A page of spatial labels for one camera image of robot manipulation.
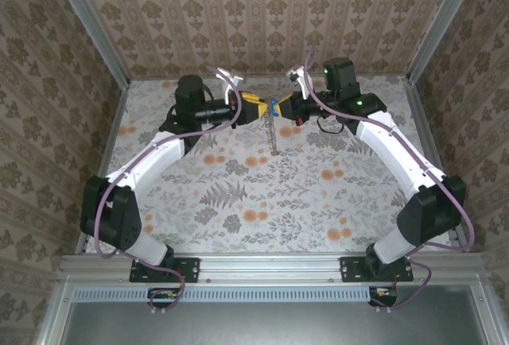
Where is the metal key ring chain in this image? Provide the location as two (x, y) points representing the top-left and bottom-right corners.
(263, 115), (280, 158)

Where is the floral table cover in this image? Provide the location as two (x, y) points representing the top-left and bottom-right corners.
(84, 76), (465, 258)

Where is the black connector box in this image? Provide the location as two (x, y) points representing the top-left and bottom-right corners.
(146, 286), (185, 310)

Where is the grey metal panel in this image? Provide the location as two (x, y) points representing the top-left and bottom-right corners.
(61, 285), (486, 345)

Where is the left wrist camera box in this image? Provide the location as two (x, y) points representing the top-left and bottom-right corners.
(215, 66), (247, 101)

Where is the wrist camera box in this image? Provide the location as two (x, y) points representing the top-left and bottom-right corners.
(285, 64), (311, 100)
(215, 66), (247, 101)

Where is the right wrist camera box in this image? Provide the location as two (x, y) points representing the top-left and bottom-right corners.
(285, 64), (311, 100)

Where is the thin black cable loop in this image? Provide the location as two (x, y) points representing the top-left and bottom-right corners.
(316, 115), (348, 135)

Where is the aluminium back rail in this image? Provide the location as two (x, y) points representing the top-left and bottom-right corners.
(126, 73), (411, 83)

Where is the aluminium side rail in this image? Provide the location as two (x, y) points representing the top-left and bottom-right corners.
(400, 76), (471, 255)
(74, 79), (131, 258)

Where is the aluminium corner post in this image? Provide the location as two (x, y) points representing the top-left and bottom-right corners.
(45, 0), (133, 88)
(404, 0), (485, 84)

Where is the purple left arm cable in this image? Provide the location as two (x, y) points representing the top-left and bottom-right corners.
(94, 64), (244, 317)

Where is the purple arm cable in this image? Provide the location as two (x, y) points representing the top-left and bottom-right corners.
(94, 64), (244, 317)
(303, 48), (477, 316)

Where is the aluminium mounting rail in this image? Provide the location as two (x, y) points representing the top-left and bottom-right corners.
(58, 252), (485, 284)

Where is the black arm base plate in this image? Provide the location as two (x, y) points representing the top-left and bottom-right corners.
(129, 256), (201, 284)
(339, 255), (415, 284)

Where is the white slotted cable duct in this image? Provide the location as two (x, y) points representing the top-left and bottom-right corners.
(72, 286), (375, 303)

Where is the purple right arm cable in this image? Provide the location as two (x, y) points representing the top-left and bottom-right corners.
(303, 48), (477, 316)

